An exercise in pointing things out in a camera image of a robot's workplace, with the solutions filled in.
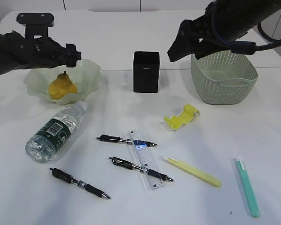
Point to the yellow pear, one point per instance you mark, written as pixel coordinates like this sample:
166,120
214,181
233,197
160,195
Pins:
61,86

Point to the mint green pen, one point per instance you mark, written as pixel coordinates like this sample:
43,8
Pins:
247,187

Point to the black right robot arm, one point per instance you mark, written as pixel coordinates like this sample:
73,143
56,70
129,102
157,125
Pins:
221,27

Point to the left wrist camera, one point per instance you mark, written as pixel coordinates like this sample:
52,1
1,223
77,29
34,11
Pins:
36,24

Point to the green ruffled glass plate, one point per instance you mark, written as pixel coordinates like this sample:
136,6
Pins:
85,76

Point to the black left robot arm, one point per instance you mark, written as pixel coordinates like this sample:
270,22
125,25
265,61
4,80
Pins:
7,62

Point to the clear plastic ruler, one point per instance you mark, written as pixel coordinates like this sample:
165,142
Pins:
145,159

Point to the yellow pen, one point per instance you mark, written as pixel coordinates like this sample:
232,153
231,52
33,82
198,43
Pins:
193,171

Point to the yellow waste paper wrapper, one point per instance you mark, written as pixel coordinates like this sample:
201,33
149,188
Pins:
185,117

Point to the green woven plastic basket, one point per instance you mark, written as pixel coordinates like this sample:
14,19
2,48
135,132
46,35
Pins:
223,78

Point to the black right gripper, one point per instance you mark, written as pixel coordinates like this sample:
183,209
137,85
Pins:
194,37

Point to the black square pen holder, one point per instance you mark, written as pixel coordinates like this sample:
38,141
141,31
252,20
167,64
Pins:
146,68

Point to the black pen lower left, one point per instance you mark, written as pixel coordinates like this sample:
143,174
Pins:
59,174

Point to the black pen middle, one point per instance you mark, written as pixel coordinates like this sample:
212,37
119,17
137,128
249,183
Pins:
131,166

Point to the black pen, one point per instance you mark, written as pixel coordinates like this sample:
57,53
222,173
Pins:
114,139
131,166
59,174

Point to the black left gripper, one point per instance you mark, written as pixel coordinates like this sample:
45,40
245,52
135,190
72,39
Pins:
42,52

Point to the clear water bottle green label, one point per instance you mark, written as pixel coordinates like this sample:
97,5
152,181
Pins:
49,139

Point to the black pen upper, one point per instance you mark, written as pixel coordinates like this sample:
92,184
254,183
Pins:
114,139

